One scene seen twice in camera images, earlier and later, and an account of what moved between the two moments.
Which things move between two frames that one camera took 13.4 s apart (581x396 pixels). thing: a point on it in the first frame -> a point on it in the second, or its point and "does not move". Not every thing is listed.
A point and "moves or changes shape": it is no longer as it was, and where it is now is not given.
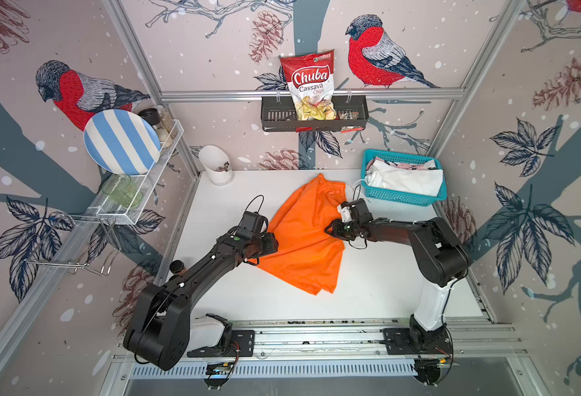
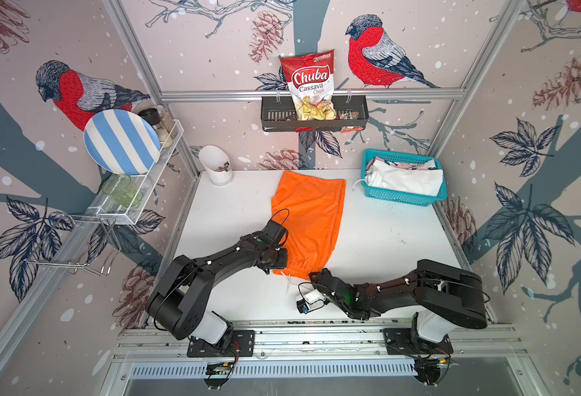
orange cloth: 308,252 moves or changes shape
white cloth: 421,181 does not move
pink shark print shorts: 427,165 does not move
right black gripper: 335,230 -> 319,276
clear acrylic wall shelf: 124,196 does not move
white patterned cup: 218,166 does not move
